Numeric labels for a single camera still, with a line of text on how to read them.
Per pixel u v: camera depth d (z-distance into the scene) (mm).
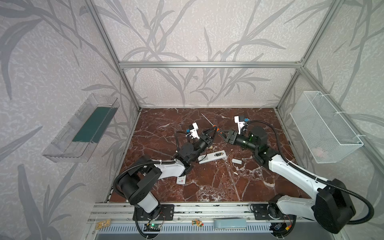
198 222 706
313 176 454
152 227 707
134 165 444
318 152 734
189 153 609
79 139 628
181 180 825
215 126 737
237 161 927
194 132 734
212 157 927
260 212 735
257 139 589
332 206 401
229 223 666
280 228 747
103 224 695
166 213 735
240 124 695
